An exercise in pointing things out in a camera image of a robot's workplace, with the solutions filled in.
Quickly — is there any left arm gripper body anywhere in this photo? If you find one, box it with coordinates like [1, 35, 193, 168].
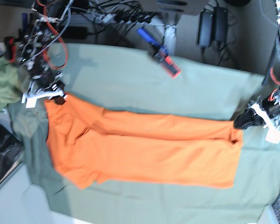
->
[247, 88, 280, 129]

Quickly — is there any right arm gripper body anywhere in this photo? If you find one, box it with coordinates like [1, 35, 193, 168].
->
[23, 70, 67, 101]

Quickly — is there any orange T-shirt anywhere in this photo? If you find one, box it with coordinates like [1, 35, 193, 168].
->
[44, 95, 243, 189]

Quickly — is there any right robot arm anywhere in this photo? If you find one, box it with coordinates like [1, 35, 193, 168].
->
[17, 0, 73, 108]

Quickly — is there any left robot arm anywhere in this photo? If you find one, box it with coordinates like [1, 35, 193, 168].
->
[233, 0, 280, 130]

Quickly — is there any olive green garment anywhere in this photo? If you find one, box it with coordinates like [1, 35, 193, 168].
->
[0, 55, 22, 112]

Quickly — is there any blue clamp at left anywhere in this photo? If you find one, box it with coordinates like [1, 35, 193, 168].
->
[4, 13, 35, 63]

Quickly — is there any blue clamp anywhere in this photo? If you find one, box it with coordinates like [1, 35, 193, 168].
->
[4, 13, 35, 63]
[137, 27, 181, 78]

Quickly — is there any black plastic bag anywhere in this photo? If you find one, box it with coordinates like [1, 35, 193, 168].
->
[0, 124, 23, 185]

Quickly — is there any black power brick pair left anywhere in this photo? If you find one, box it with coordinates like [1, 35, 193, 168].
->
[197, 11, 213, 47]

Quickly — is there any black power brick pair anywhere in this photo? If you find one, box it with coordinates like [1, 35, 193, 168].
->
[197, 11, 213, 47]
[213, 7, 228, 42]

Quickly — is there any black power brick pair right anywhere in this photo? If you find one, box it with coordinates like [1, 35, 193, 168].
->
[213, 7, 228, 42]

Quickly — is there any blue clamp at centre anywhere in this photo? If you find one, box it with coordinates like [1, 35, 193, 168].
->
[137, 27, 181, 78]

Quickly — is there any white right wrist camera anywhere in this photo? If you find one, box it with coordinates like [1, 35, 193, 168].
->
[22, 98, 38, 108]

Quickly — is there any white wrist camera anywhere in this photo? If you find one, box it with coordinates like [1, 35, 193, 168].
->
[22, 98, 38, 108]
[265, 129, 280, 144]

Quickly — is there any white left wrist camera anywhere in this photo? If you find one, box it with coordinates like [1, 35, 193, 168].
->
[265, 129, 280, 144]

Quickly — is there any aluminium frame post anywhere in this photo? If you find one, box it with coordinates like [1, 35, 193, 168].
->
[163, 13, 180, 56]

